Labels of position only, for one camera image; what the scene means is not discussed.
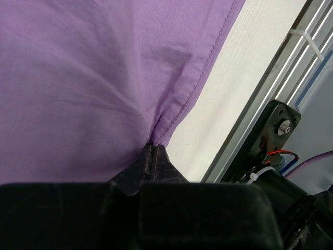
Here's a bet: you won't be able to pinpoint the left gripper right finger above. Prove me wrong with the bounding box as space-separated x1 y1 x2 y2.
138 146 283 249

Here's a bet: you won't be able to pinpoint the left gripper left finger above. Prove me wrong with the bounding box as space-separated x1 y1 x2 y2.
1 144 153 249

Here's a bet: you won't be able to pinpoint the purple trousers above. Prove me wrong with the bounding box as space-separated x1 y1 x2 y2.
1 1 244 184

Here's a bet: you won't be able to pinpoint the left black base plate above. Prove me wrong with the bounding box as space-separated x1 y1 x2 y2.
221 100 301 182

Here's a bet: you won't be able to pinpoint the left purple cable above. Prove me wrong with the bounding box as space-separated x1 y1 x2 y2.
285 152 333 180

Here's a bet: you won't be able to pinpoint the aluminium mounting rail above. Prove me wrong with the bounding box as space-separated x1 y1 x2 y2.
202 1 332 183

